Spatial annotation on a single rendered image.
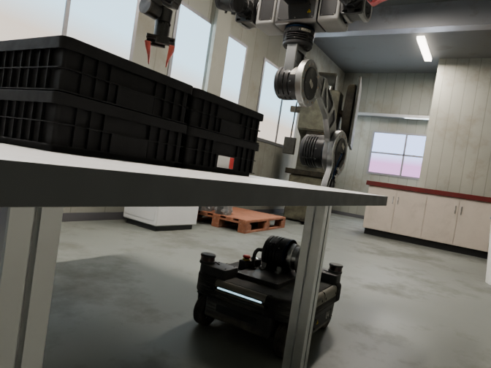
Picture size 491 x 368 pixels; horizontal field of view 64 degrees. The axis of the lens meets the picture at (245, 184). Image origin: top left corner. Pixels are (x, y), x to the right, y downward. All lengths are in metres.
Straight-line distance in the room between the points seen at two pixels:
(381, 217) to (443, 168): 2.35
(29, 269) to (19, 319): 0.05
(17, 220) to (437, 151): 8.32
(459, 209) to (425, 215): 0.46
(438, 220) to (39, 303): 6.18
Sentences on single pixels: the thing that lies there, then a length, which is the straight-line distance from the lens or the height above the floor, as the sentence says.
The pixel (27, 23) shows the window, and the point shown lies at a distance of 3.80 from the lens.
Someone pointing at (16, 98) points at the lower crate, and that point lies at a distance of 1.01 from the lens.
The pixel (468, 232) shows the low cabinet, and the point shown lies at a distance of 6.45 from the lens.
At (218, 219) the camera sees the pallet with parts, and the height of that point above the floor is 0.10.
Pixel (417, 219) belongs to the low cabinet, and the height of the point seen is 0.38.
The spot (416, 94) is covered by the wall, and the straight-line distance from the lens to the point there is 9.86.
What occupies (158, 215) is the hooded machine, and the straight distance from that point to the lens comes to 3.94.
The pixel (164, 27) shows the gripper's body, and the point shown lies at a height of 1.19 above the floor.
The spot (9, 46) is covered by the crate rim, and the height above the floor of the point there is 0.92.
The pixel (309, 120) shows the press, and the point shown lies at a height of 1.71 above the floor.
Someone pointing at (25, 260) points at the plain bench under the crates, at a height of 0.60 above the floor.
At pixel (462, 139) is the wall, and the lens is 8.57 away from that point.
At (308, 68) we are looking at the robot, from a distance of 1.76.
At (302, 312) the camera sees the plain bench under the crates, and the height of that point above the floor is 0.32.
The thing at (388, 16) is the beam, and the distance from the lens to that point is 6.70.
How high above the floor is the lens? 0.72
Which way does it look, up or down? 2 degrees down
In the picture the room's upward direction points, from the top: 9 degrees clockwise
